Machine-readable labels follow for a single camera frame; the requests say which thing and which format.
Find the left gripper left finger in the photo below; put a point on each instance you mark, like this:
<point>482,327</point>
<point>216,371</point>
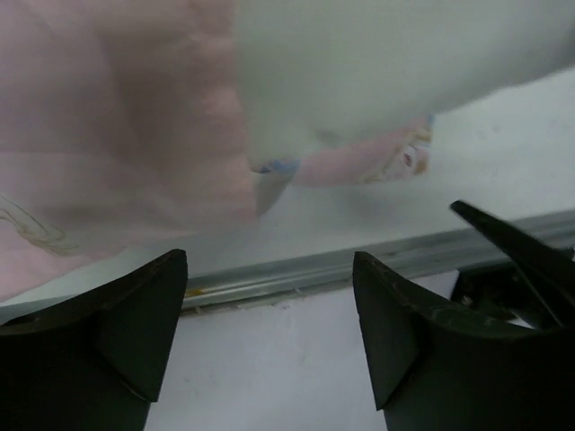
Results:
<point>96,361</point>

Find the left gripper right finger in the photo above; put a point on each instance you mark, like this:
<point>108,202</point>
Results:
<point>436,365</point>

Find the pink and purple Frozen pillowcase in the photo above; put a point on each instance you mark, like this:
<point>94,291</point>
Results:
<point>121,125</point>

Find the white pillow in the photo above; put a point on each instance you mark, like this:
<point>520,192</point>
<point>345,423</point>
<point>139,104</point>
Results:
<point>320,74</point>

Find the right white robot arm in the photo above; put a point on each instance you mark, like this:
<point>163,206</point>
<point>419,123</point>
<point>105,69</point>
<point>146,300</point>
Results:
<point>534,283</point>

